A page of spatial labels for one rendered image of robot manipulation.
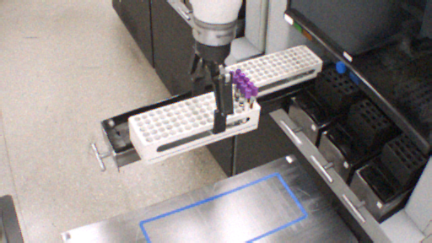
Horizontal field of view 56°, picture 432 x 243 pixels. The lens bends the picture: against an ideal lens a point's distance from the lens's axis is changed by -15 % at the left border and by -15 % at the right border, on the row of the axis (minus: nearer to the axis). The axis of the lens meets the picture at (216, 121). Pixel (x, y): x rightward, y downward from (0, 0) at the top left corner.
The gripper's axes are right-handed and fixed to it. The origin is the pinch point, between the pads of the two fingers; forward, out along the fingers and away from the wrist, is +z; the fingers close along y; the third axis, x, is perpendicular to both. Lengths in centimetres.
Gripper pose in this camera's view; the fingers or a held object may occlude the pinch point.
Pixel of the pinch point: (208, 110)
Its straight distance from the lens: 109.6
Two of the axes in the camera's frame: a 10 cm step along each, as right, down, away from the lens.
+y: 4.8, 6.2, -6.3
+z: -0.6, 7.4, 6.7
